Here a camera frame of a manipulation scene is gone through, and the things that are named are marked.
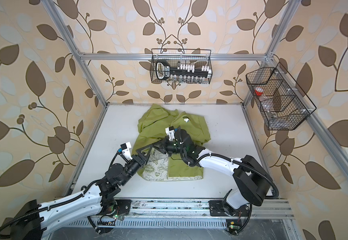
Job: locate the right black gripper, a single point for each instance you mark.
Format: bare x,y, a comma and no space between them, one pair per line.
163,148

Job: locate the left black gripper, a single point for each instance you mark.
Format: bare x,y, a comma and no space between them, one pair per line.
138,159

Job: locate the green zip-up hooded jacket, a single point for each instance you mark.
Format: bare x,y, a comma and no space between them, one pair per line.
152,128

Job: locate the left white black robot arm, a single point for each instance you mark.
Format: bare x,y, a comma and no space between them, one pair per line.
36,221

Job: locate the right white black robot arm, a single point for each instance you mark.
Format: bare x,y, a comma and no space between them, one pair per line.
254,184

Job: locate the black tool set in basket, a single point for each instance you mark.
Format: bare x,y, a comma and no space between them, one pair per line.
183,73

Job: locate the red-capped item in basket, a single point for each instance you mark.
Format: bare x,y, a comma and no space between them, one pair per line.
259,91

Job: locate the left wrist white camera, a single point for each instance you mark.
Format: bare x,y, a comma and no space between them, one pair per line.
126,148

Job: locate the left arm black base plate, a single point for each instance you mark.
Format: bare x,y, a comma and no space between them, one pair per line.
116,207

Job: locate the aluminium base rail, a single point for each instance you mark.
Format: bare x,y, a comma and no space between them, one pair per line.
199,208

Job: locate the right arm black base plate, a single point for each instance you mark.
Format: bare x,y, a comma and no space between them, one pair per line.
219,208

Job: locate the black wire basket back wall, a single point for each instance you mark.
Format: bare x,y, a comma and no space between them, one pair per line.
198,56

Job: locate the black wire basket wall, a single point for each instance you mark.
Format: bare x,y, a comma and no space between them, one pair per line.
284,104
198,56

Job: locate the aluminium frame left post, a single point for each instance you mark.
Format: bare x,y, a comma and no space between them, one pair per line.
52,11

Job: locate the aluminium frame post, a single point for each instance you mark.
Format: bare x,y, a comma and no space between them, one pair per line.
52,11
267,59

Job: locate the black wire basket right wall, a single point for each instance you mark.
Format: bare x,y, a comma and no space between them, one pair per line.
284,104

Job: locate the aluminium frame right post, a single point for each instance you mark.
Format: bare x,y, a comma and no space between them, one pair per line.
267,59

